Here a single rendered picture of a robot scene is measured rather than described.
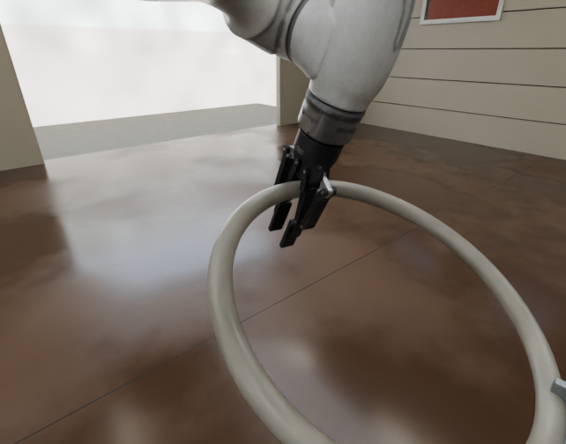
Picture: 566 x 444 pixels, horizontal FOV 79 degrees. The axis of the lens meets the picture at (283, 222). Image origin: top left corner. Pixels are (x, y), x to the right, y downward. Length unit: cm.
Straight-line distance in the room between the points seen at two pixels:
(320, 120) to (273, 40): 13
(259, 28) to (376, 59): 16
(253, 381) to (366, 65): 37
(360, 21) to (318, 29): 6
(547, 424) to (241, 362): 35
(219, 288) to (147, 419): 149
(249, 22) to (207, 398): 163
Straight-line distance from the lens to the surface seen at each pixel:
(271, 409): 36
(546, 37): 674
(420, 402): 192
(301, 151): 54
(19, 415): 213
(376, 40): 47
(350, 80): 47
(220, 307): 39
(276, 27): 53
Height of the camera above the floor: 146
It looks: 26 degrees down
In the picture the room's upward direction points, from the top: straight up
